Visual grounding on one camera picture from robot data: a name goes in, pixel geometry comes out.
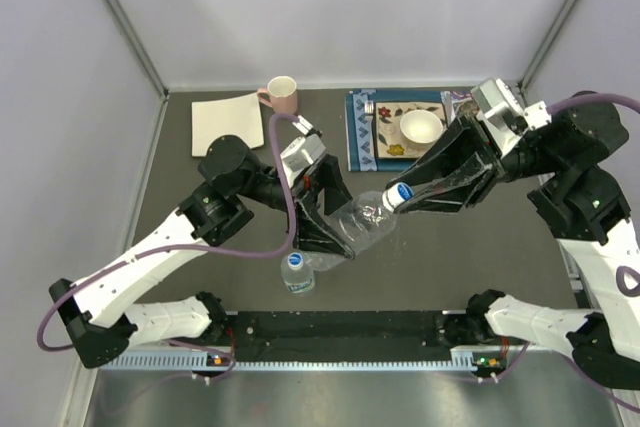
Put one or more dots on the blue white bottle cap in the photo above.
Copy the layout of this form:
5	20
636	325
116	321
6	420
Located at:
396	195

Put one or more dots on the silver fork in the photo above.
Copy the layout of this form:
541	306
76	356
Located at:
369	110

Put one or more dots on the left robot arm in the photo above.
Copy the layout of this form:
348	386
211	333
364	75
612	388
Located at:
104	318

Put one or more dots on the blue patterned placemat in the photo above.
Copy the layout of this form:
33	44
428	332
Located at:
361	153

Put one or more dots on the white bowl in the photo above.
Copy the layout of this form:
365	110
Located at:
421	127

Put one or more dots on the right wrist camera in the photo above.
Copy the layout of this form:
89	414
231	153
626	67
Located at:
505	107

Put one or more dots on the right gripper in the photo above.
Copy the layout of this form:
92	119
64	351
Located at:
455	147

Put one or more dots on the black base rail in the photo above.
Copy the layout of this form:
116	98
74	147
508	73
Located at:
343	336

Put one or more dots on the small blue-cap water bottle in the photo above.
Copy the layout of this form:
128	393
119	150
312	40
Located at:
297	275

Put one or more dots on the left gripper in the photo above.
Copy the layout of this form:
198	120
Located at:
309	233

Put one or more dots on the floral square plate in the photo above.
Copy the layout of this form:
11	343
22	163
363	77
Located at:
389	143

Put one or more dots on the clear label-free plastic bottle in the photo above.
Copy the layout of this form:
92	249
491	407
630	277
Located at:
364	221

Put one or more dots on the white square plate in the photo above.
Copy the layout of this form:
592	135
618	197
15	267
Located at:
239	116

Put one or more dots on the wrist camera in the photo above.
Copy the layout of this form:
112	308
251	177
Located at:
505	107
303	151

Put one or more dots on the pink mug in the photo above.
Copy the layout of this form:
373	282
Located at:
280	94

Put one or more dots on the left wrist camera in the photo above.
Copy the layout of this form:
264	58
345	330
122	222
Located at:
303	151

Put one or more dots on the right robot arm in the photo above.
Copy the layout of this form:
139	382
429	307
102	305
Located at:
582	205

